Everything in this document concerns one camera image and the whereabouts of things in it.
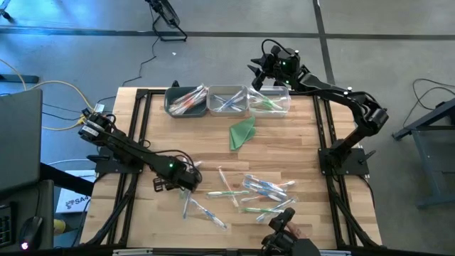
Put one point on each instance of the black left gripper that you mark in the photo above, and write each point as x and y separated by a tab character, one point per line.
177	170

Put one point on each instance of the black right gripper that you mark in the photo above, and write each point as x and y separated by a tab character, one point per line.
284	67

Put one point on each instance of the orange toothbrush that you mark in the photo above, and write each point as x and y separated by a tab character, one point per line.
181	107
253	198
197	103
190	93
188	100
288	183
199	108
227	185

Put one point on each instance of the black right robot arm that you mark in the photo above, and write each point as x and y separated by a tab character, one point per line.
341	97

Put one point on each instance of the clear plastic bin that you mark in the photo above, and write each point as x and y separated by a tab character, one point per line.
273	90

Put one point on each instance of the small black rounded object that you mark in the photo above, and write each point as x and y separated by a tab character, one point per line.
175	83
279	84

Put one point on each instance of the light grey plastic bin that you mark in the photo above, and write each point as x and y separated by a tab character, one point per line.
227	89

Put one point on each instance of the green cloth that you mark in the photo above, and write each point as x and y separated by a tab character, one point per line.
241	133

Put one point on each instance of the dark grey plastic bin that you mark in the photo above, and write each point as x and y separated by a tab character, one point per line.
170	93

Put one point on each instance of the person's hand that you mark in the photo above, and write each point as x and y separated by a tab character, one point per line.
296	230

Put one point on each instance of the white power adapter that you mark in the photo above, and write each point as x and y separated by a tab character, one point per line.
99	106

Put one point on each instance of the white printed cardboard box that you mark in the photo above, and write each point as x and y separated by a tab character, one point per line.
73	204

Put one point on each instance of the black diagonal strut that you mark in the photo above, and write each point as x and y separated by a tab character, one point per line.
67	179

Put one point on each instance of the yellow object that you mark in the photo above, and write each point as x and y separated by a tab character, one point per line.
59	227

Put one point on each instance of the dark side desk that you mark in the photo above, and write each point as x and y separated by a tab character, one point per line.
39	199

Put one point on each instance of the black computer mouse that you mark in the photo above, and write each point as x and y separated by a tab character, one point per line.
31	231

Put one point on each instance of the grey computer monitor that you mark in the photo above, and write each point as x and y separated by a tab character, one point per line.
19	142

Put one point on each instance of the backlit black keyboard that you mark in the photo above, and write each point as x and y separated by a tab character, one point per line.
6	227

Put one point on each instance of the black flat bar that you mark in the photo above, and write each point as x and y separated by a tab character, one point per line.
19	79

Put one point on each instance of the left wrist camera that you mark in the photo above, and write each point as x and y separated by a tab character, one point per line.
160	185

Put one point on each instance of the white metal bracket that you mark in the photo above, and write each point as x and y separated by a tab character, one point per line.
133	252
336	253

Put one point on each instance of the grey steel table frame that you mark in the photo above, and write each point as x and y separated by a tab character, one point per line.
428	167

